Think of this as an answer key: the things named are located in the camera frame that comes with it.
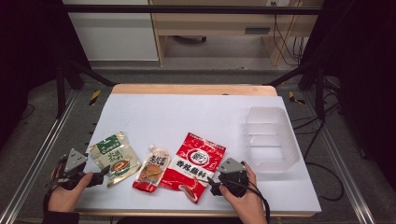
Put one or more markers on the black horizontal frame bar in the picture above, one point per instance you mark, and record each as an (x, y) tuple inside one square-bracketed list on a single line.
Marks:
[(186, 9)]

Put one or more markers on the white cabinet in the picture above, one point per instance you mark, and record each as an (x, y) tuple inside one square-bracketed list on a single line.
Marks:
[(113, 34)]

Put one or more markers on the aluminium rail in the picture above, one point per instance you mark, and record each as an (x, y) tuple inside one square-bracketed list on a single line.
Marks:
[(342, 168), (37, 158)]

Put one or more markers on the yellow and black tape strip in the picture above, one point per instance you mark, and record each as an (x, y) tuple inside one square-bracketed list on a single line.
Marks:
[(95, 97), (294, 98)]

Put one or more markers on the person's right hand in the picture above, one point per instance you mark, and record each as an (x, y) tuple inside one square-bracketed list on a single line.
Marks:
[(249, 205)]

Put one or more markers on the person's left hand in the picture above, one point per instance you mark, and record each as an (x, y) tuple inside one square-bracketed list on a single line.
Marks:
[(67, 197)]

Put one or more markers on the light wooden desk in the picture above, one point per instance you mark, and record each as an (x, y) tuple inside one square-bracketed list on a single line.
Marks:
[(218, 23)]

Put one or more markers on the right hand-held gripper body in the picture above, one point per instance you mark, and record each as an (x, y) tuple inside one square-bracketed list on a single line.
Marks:
[(232, 179)]

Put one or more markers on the black metal frame stand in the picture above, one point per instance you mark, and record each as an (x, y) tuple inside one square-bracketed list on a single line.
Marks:
[(317, 87), (62, 87)]

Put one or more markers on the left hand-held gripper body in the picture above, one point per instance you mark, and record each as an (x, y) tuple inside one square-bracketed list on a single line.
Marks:
[(74, 161)]

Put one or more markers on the red seasoning packet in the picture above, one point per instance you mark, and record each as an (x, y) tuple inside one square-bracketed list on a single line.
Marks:
[(193, 161)]

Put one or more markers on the green and beige snack packet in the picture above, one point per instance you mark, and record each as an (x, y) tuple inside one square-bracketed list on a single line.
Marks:
[(116, 157)]

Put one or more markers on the clear plastic container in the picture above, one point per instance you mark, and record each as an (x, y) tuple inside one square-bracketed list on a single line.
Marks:
[(271, 140)]

